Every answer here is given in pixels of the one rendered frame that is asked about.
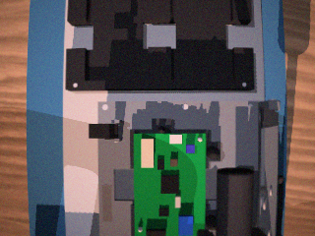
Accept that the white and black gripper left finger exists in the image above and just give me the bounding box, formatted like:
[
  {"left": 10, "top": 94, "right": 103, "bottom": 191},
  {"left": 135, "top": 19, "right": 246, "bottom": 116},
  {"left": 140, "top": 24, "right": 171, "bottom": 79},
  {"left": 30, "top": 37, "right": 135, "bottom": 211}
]
[{"left": 197, "top": 229, "right": 215, "bottom": 236}]

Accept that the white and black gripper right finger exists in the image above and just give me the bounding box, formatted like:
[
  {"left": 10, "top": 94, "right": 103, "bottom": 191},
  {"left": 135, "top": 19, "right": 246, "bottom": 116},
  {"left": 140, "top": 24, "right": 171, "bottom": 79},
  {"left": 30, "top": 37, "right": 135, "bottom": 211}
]
[{"left": 252, "top": 227, "right": 267, "bottom": 236}]

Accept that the green circuit board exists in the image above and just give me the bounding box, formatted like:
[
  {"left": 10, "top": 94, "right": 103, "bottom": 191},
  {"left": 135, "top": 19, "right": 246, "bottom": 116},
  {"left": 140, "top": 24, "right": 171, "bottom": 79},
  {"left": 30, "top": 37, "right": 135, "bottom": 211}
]
[{"left": 134, "top": 134, "right": 206, "bottom": 236}]

